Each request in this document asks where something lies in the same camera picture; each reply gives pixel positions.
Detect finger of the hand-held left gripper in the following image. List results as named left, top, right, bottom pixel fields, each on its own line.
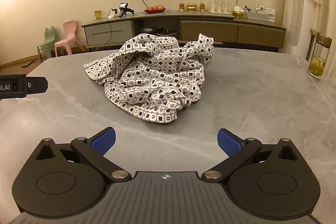
left=26, top=77, right=49, bottom=94

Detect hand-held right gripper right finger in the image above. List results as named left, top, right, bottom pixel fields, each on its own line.
left=201, top=128, right=301, bottom=184

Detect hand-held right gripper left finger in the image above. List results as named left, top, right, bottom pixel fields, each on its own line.
left=34, top=127, right=132, bottom=184

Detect black white patterned shirt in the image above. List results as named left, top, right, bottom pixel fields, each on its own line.
left=83, top=33, right=216, bottom=125

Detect green plastic chair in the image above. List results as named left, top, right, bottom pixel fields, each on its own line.
left=37, top=26, right=57, bottom=62

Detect pink plastic chair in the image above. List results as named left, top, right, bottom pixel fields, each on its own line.
left=54, top=20, right=85, bottom=57

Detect long low TV cabinet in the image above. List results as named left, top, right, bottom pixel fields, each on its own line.
left=81, top=10, right=288, bottom=53

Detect black handheld device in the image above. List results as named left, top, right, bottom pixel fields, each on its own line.
left=118, top=3, right=135, bottom=18

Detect glass bottle with tea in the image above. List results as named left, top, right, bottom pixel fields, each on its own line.
left=308, top=32, right=333, bottom=80

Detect gold tissue box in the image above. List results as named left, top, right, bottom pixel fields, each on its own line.
left=232, top=6, right=246, bottom=17

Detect white storage box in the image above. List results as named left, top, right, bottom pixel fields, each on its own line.
left=244, top=6, right=269, bottom=21

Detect white printed card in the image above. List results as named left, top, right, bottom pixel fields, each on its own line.
left=259, top=5, right=276, bottom=22

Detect white standing air conditioner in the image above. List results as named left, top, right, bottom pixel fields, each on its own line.
left=288, top=0, right=316, bottom=61

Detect set of clear glasses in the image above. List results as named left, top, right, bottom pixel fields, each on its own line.
left=208, top=0, right=232, bottom=14

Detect red plate of fruit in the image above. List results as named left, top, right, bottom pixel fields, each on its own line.
left=143, top=5, right=167, bottom=14

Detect black power cable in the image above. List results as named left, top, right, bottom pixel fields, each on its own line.
left=103, top=7, right=116, bottom=48

